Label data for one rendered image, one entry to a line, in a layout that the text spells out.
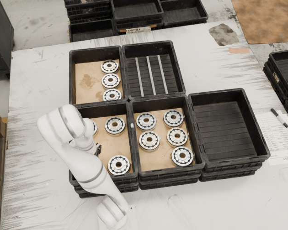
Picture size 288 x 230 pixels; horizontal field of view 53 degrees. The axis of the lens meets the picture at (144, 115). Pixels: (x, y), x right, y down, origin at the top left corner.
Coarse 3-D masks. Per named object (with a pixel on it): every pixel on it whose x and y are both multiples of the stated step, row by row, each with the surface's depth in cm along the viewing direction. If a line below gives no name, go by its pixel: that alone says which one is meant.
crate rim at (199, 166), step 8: (168, 96) 148; (176, 96) 148; (184, 96) 148; (192, 120) 140; (136, 136) 136; (136, 144) 134; (200, 144) 133; (136, 152) 131; (200, 152) 131; (168, 168) 127; (176, 168) 127; (184, 168) 127; (192, 168) 128; (200, 168) 129
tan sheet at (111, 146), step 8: (96, 120) 152; (104, 120) 152; (104, 128) 150; (96, 136) 147; (104, 136) 147; (112, 136) 147; (120, 136) 147; (104, 144) 145; (112, 144) 145; (120, 144) 145; (128, 144) 145; (104, 152) 142; (112, 152) 142; (120, 152) 142; (128, 152) 142; (104, 160) 140
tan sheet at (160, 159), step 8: (152, 112) 155; (160, 112) 155; (160, 120) 152; (136, 128) 150; (160, 128) 150; (168, 128) 150; (184, 128) 150; (160, 136) 147; (176, 136) 147; (160, 144) 145; (168, 144) 145; (144, 152) 142; (152, 152) 142; (160, 152) 142; (168, 152) 142; (144, 160) 140; (152, 160) 140; (160, 160) 140; (168, 160) 140; (144, 168) 138; (152, 168) 138; (160, 168) 138
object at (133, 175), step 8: (96, 104) 146; (104, 104) 146; (112, 104) 146; (120, 104) 146; (128, 104) 146; (128, 112) 145; (128, 120) 141; (136, 160) 129; (136, 168) 127; (112, 176) 125; (120, 176) 125; (128, 176) 125; (136, 176) 127; (72, 184) 125
